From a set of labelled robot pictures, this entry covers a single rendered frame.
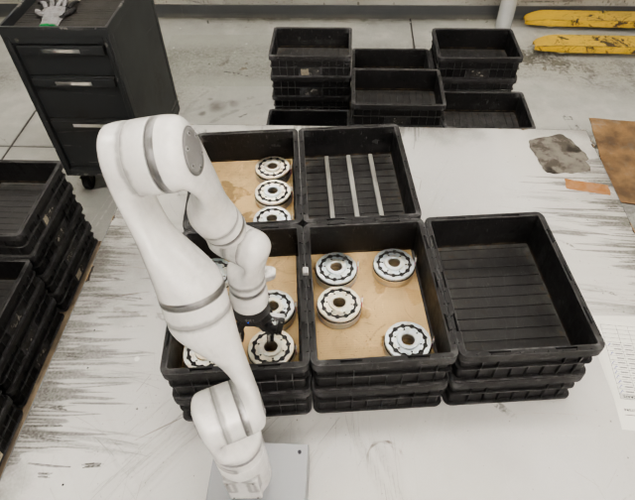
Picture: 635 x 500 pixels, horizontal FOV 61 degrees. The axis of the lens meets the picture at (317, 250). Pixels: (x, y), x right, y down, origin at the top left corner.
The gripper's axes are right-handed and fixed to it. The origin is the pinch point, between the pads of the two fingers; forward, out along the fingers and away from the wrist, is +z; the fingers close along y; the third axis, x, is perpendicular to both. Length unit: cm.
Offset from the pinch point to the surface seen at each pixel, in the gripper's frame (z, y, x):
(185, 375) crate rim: -4.7, -11.9, -12.5
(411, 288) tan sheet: 4.8, 35.4, 18.6
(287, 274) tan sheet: 5.7, 4.6, 21.4
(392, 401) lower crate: 13.7, 31.2, -7.0
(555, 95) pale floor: 93, 148, 237
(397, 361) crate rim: -6.0, 29.9, -7.4
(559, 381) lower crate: 6, 67, -4
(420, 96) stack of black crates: 44, 52, 156
